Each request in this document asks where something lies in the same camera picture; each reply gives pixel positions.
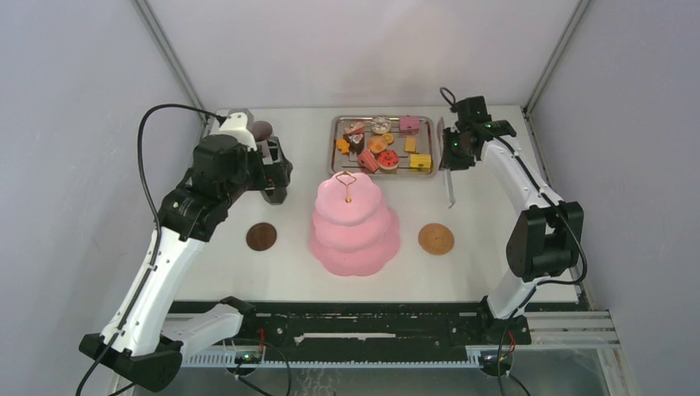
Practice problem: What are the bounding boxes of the orange fish-shaped cake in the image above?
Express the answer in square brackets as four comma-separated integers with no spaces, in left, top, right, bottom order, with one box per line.
[335,138,351,155]

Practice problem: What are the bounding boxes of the stainless steel food tongs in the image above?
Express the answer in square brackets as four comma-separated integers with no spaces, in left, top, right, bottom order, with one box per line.
[436,117,456,209]

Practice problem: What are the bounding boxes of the mauve cup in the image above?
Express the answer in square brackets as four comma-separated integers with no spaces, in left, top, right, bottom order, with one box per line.
[250,120,273,142]

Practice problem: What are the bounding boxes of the black cup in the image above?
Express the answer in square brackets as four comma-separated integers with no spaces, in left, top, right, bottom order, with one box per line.
[261,186,287,205]

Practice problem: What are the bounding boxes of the chocolate cake slice with cream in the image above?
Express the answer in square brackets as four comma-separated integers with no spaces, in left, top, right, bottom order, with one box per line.
[344,134,365,155]

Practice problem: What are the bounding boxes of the red layered cake slice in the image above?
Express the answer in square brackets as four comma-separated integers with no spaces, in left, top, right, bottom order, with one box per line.
[357,149,380,173]

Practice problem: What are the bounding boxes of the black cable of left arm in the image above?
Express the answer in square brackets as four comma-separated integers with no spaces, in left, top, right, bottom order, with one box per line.
[75,103,225,396]

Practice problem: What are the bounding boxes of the yellow cake slice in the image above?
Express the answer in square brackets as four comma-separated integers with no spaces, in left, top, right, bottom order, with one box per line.
[409,153,433,173]

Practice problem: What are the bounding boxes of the white donut with chocolate drizzle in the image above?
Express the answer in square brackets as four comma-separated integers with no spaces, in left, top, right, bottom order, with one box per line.
[371,115,392,134]

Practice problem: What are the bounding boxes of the aluminium frame post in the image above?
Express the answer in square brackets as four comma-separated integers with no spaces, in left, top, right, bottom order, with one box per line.
[130,0,204,109]
[523,0,594,118]

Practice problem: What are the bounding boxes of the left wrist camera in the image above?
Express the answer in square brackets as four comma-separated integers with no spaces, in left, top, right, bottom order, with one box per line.
[218,109,258,151]

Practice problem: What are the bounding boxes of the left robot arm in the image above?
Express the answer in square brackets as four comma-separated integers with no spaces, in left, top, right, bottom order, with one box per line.
[79,110,292,392]

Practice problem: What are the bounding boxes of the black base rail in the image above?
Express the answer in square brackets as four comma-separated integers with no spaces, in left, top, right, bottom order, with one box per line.
[216,301,531,364]

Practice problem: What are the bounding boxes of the left aluminium frame post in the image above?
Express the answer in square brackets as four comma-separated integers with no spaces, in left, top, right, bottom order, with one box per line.
[130,0,204,109]

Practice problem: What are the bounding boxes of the pink square cake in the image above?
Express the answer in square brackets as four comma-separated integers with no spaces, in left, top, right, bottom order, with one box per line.
[399,115,421,135]

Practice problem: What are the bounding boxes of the rectangular yellow biscuit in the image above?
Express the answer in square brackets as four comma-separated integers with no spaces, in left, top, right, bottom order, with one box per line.
[404,137,417,153]

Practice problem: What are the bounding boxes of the light woven round coaster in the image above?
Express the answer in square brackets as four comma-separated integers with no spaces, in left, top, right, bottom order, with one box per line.
[418,223,455,256]

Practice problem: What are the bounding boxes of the dark brown round coaster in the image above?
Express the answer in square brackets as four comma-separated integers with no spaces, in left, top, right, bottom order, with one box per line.
[245,223,277,252]

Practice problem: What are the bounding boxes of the stainless steel serving tray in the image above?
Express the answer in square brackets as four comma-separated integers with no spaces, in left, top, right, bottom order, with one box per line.
[329,115,438,178]

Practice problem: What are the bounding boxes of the right aluminium frame post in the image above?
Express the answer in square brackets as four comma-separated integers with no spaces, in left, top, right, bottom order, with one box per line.
[523,0,594,118]

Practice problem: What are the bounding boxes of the round golden bread bun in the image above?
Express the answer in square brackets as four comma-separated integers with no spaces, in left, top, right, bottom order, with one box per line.
[367,135,389,154]

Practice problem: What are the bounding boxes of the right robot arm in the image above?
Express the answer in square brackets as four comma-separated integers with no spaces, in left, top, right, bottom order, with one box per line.
[438,87,588,346]

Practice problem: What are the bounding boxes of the pink three-tier cake stand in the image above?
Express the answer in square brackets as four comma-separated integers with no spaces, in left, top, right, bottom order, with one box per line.
[310,172,400,276]

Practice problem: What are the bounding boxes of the red cake slice with orange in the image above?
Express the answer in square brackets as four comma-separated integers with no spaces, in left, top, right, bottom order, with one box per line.
[344,120,365,135]

